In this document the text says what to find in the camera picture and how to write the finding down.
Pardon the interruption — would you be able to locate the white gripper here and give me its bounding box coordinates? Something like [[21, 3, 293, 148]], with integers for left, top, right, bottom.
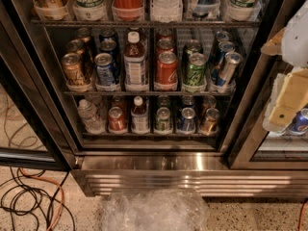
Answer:
[[260, 28, 308, 138]]

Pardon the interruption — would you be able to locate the green can bottom shelf front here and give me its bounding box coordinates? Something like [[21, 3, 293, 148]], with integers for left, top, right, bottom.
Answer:
[[155, 107, 171, 132]]

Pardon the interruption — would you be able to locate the green can shelf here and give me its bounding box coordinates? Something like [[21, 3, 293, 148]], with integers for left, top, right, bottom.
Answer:
[[157, 95, 171, 108], [182, 39, 203, 73], [184, 53, 206, 87], [155, 107, 171, 132]]

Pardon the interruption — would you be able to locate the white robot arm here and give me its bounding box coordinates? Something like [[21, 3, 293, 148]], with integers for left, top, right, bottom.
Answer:
[[261, 0, 308, 133]]

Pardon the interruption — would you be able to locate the slim silver blue can front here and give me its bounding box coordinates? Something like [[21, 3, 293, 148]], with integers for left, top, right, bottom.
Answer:
[[216, 52, 243, 87]]

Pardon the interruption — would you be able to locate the slim silver blue can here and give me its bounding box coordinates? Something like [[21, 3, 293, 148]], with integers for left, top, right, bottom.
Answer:
[[216, 52, 243, 87], [209, 31, 232, 63], [210, 41, 235, 83]]

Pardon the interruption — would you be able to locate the blue can behind right door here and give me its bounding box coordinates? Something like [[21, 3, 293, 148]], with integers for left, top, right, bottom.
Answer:
[[288, 107, 308, 135]]

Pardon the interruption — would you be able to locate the slim silver blue can rear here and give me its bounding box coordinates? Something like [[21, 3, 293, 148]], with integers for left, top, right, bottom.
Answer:
[[209, 31, 232, 63]]

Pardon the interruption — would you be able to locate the gold can bottom shelf rear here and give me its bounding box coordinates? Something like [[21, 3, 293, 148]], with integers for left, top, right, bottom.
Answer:
[[202, 95, 217, 113]]

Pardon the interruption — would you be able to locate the gold can shelf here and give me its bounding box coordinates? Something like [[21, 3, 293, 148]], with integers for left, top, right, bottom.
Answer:
[[199, 108, 220, 134], [61, 53, 90, 86], [202, 95, 217, 113], [74, 28, 96, 54], [66, 38, 94, 75]]

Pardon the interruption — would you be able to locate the gold can bottom shelf front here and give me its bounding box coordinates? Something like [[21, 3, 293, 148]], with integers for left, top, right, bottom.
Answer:
[[199, 108, 220, 134]]

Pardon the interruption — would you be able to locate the green can middle shelf front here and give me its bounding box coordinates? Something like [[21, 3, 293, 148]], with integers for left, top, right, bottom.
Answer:
[[184, 53, 206, 87]]

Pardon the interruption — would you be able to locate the green can middle shelf rear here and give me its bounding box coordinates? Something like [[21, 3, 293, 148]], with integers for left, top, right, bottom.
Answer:
[[182, 39, 203, 73]]

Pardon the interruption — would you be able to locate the blue can bottom shelf rear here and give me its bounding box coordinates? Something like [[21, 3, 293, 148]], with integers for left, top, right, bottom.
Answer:
[[180, 95, 195, 109]]

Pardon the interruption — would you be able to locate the blue can shelf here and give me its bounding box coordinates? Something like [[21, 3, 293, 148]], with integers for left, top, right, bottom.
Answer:
[[99, 28, 118, 42], [94, 53, 119, 86], [177, 108, 195, 133], [99, 39, 122, 75], [180, 95, 195, 109]]

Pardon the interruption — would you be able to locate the blue can bottom shelf front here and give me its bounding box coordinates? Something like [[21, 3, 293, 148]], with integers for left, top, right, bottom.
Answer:
[[177, 108, 195, 133]]

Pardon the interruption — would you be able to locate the stainless steel fridge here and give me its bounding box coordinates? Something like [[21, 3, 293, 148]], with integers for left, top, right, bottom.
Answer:
[[0, 0, 308, 198]]

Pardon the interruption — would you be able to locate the red cola can middle front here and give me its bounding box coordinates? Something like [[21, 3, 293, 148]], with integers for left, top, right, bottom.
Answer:
[[156, 51, 178, 85]]

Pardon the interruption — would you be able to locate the red cola can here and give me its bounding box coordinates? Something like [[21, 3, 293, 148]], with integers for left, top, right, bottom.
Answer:
[[156, 51, 178, 85], [156, 38, 175, 54], [156, 28, 174, 40]]

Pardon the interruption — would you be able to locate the green can bottom shelf rear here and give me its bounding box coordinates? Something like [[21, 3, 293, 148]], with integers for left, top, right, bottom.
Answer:
[[157, 95, 171, 108]]

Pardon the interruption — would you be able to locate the red cola can middle rear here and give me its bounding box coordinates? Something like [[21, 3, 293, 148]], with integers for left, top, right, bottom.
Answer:
[[156, 28, 174, 40]]

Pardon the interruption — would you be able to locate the tea bottle middle shelf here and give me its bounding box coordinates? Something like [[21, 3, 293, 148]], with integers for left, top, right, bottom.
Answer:
[[123, 31, 146, 85]]

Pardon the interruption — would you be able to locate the tea bottle shelf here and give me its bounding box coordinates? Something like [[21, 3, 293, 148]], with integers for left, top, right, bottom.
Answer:
[[131, 96, 149, 134], [123, 31, 146, 85]]

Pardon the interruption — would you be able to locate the tea bottle bottom shelf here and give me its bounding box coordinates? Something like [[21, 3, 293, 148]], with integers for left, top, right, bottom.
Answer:
[[131, 96, 149, 134]]

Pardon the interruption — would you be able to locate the red can bottom shelf rear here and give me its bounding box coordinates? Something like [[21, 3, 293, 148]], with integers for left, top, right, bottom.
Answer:
[[111, 95, 126, 110]]

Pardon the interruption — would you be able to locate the red can shelf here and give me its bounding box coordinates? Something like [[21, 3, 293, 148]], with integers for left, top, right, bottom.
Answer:
[[108, 107, 127, 131], [111, 95, 126, 110]]

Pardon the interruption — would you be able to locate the red can bottom shelf front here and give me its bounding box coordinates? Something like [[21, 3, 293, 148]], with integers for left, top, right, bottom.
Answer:
[[108, 107, 127, 131]]

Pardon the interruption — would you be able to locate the blue can middle shelf front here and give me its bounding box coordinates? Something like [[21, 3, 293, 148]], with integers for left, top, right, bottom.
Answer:
[[94, 53, 119, 86]]

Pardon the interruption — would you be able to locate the blue can middle shelf rear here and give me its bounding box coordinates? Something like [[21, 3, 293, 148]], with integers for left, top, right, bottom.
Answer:
[[99, 28, 118, 42]]

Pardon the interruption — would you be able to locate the clear water bottle bottom shelf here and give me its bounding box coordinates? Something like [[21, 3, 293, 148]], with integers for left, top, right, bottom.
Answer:
[[77, 99, 105, 134]]

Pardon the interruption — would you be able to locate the gold can middle shelf rear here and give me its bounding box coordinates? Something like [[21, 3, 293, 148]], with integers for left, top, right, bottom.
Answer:
[[74, 28, 96, 54]]

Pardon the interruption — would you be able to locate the gold can middle shelf front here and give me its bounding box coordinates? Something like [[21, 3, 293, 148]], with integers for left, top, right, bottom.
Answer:
[[61, 53, 90, 86]]

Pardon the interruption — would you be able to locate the open glass fridge door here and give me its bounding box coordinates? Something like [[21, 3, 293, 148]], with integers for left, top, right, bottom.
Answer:
[[0, 18, 76, 171]]

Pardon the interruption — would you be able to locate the clear plastic bag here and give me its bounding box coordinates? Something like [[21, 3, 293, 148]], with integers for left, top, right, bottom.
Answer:
[[102, 189, 208, 231]]

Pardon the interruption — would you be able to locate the orange cable right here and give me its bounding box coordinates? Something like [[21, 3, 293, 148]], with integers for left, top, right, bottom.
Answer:
[[296, 199, 308, 231]]

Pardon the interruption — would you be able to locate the orange cable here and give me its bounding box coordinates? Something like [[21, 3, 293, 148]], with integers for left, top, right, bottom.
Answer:
[[18, 167, 65, 231], [296, 199, 308, 231]]

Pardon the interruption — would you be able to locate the orange cable left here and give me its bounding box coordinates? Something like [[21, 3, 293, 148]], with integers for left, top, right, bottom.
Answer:
[[18, 167, 65, 231]]

